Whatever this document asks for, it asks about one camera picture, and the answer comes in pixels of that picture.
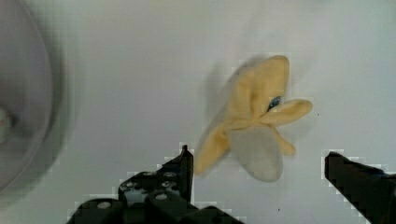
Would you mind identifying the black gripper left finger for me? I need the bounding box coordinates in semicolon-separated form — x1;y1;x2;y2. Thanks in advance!
66;146;244;224

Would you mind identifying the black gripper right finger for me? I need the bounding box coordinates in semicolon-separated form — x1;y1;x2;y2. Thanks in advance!
324;151;396;224

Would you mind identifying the yellow plush peeled banana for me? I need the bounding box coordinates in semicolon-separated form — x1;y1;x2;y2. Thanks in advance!
194;55;313;182

